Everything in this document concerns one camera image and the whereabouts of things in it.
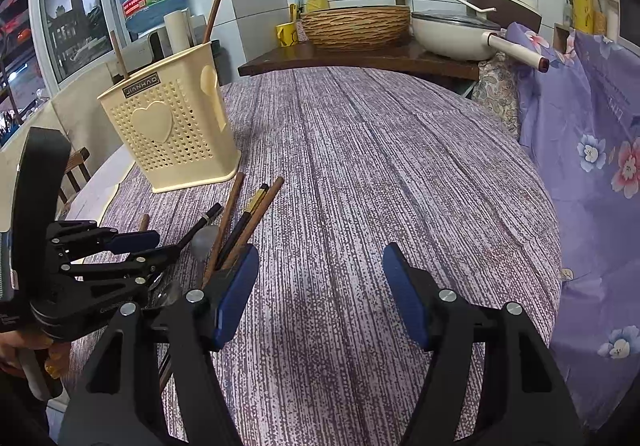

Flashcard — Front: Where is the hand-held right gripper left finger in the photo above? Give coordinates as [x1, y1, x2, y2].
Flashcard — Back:
[57, 243, 261, 446]

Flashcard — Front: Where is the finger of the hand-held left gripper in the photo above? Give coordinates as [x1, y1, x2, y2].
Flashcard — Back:
[60, 245, 182, 307]
[45, 220, 162, 260]

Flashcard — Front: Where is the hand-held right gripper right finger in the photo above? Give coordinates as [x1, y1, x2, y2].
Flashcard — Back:
[382, 242, 586, 446]

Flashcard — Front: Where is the metal spoon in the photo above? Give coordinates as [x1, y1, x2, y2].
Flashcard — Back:
[147, 271, 183, 311]
[190, 225, 219, 261]

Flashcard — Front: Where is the cream perforated utensil holder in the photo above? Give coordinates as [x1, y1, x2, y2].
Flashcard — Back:
[97, 40, 242, 194]

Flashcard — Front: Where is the person's left hand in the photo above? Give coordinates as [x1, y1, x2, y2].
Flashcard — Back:
[0, 326, 72, 380]

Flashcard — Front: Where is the wooden chair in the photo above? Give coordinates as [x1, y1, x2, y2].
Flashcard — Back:
[57, 147, 93, 204]

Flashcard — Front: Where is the purple striped tablecloth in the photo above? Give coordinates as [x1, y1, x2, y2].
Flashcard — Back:
[65, 67, 563, 446]

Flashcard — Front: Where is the white water dispenser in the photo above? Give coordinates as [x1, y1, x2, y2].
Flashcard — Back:
[116, 28, 176, 76]

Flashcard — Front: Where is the window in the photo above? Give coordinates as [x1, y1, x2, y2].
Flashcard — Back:
[27, 0, 121, 86]

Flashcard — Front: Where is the white paper roll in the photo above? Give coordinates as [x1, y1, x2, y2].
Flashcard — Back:
[164, 10, 193, 56]

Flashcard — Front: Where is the paisley cloth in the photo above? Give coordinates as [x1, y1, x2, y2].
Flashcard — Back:
[472, 53, 523, 139]

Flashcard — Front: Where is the purple floral cloth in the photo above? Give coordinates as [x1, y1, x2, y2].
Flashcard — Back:
[505, 22, 640, 432]

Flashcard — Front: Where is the dark wooden counter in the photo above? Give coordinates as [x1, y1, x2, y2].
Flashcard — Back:
[237, 38, 481, 81]

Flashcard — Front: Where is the long brown wooden chopstick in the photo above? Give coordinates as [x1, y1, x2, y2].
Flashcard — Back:
[201, 0, 239, 45]

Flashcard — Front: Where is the cream frying pan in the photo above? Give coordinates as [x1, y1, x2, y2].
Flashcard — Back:
[411, 10, 550, 73]

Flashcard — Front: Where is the yellow mug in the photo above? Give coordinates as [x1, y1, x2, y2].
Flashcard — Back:
[275, 22, 299, 47]

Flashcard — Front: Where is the woven pattern wash basin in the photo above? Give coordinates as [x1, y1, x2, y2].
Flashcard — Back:
[300, 6, 412, 51]

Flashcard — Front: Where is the glass pan lid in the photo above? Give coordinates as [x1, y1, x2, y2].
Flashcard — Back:
[412, 10, 501, 31]

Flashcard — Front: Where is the white plastic spoon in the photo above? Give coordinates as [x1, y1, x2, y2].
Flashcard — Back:
[446, 0, 497, 16]

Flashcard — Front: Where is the wooden picture frame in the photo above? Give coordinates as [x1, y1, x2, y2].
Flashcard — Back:
[592, 0, 621, 39]

